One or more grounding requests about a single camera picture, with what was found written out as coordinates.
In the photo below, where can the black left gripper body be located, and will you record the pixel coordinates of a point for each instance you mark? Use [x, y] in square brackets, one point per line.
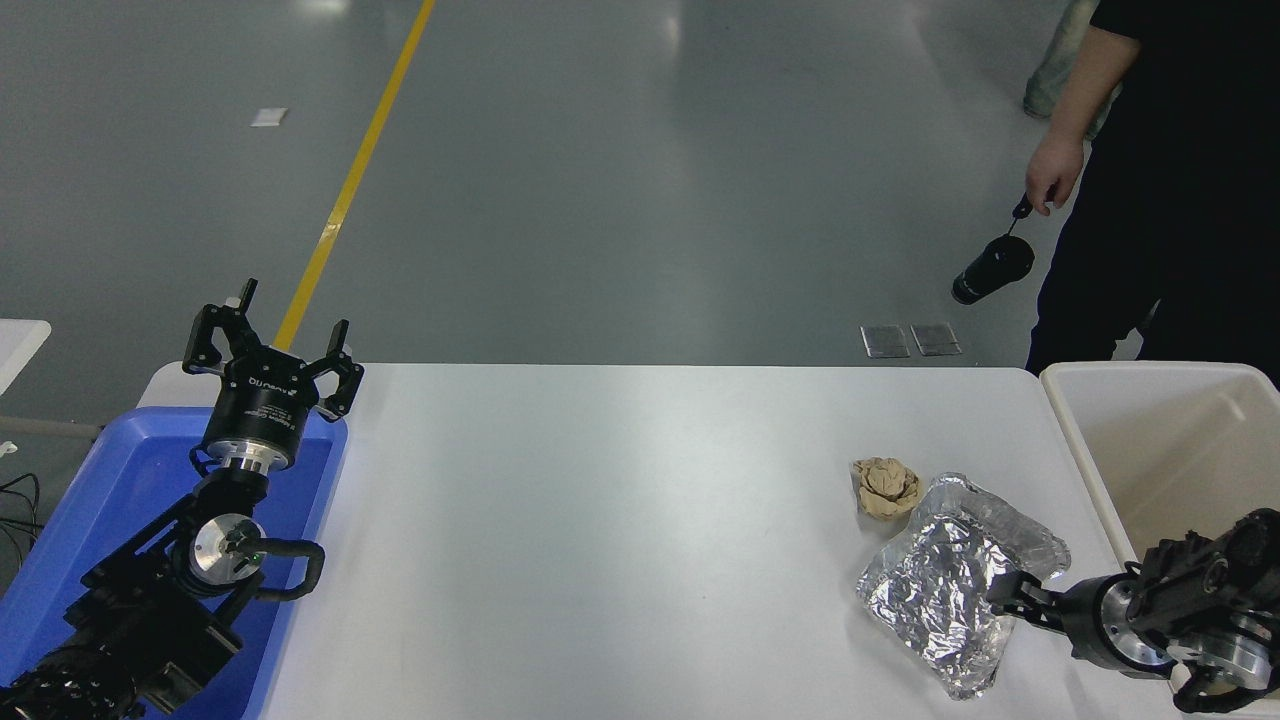
[260, 410]

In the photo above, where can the silver foil plate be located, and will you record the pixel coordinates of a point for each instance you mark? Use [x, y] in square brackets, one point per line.
[940, 590]

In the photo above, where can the metal floor plate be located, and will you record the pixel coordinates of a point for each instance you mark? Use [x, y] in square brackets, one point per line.
[936, 339]
[885, 341]

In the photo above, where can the blue plastic tray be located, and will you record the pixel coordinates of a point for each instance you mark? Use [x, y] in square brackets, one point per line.
[120, 480]

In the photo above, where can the person's hand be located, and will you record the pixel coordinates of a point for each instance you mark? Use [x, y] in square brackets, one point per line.
[1055, 170]

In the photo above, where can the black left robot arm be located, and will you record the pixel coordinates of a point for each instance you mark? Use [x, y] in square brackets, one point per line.
[140, 620]

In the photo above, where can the large pale plastic bin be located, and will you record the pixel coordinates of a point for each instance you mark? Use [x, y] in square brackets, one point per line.
[1170, 450]

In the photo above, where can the person's forearm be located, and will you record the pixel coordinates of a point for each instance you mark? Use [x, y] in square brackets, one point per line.
[1095, 85]

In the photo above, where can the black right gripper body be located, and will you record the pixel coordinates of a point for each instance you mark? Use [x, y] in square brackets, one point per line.
[1085, 620]

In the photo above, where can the crumpled tan paper ball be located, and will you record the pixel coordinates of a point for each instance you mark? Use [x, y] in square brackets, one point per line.
[886, 488]

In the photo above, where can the person in pale trousers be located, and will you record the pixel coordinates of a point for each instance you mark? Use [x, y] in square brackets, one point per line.
[1055, 60]

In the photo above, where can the small white side table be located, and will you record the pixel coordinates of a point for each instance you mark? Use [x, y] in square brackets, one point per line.
[18, 345]

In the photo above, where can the white paper scrap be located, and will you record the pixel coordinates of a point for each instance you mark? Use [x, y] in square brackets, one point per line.
[268, 117]

